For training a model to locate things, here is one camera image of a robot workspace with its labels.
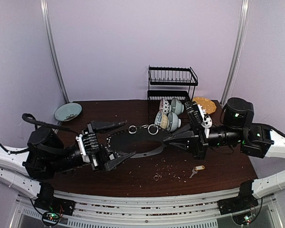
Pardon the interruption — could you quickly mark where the right aluminium frame post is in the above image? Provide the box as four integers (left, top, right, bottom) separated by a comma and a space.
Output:
220, 0, 251, 106

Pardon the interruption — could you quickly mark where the aluminium front rail base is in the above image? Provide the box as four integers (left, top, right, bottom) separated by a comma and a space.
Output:
8, 188, 285, 228

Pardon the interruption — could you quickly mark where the aluminium frame post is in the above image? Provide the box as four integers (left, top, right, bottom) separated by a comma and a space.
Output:
40, 0, 69, 104
220, 0, 251, 106

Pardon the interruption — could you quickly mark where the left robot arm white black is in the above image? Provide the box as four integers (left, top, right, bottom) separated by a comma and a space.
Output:
0, 114, 135, 211

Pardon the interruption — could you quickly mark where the white blue patterned bowl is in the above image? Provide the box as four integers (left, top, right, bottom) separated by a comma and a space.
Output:
159, 98, 171, 114

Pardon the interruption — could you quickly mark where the black wire dish rack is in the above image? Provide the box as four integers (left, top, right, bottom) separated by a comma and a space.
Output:
147, 66, 199, 124

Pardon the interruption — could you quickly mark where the pale green bowl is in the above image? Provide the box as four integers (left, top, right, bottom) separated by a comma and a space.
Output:
171, 97, 184, 115
167, 112, 181, 132

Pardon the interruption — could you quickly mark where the key with yellow tag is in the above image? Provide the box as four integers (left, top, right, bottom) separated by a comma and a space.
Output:
189, 165, 205, 179

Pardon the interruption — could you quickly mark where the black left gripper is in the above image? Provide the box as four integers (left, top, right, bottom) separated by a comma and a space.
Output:
49, 121, 136, 174

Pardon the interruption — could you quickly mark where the pale green bowl rear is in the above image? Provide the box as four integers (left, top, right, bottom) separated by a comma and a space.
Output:
171, 97, 184, 115

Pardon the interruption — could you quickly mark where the light blue floral plate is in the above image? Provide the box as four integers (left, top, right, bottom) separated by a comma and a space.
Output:
54, 103, 82, 122

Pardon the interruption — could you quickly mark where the yellow dotted plate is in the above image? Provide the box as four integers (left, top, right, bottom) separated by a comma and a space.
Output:
192, 97, 217, 114

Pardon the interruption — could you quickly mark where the beige blue patterned bowl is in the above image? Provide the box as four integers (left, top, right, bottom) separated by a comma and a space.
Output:
154, 111, 169, 129

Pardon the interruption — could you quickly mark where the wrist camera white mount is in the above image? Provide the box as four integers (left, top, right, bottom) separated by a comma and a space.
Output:
198, 105, 213, 138
76, 134, 90, 163

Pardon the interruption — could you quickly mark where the pale green bowl front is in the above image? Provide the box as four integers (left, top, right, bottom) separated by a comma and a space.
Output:
167, 112, 181, 132

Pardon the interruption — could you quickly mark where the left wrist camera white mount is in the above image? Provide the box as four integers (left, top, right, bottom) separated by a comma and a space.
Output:
76, 134, 90, 163

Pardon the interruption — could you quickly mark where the black braided cable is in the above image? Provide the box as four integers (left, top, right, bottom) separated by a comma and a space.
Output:
0, 113, 80, 154

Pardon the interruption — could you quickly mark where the left aluminium frame post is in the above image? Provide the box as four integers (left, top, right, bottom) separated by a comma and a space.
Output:
40, 0, 69, 104

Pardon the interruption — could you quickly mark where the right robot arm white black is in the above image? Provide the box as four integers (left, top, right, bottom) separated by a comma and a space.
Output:
163, 97, 285, 159

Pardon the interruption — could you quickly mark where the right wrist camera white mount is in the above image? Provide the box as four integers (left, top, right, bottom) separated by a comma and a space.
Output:
198, 105, 213, 138

